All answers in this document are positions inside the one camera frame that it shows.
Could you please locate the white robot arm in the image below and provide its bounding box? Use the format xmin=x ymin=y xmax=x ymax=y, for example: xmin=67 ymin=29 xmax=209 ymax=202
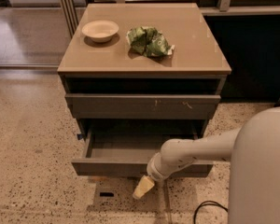
xmin=133 ymin=107 xmax=280 ymax=224

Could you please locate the small black floor marker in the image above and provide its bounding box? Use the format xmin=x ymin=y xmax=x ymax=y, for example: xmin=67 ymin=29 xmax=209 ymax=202
xmin=100 ymin=192 xmax=114 ymax=197

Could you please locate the black cable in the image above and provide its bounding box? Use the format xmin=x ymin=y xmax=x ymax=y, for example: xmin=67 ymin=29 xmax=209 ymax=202
xmin=192 ymin=200 xmax=230 ymax=224

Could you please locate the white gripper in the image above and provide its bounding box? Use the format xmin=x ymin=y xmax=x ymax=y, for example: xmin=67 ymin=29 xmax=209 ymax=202
xmin=133 ymin=152 xmax=179 ymax=200

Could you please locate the white bowl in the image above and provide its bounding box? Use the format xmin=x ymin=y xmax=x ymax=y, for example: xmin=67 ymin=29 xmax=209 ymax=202
xmin=82 ymin=21 xmax=119 ymax=43

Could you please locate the crumpled green chip bag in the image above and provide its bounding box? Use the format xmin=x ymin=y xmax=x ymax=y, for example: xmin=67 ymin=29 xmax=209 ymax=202
xmin=126 ymin=26 xmax=175 ymax=57

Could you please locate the grey drawer cabinet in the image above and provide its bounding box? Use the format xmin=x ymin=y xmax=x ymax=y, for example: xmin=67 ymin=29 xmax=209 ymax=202
xmin=57 ymin=2 xmax=232 ymax=175

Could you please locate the grey drawer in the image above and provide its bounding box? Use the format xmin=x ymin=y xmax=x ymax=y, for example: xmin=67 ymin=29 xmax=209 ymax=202
xmin=72 ymin=122 xmax=205 ymax=177
xmin=65 ymin=93 xmax=220 ymax=119

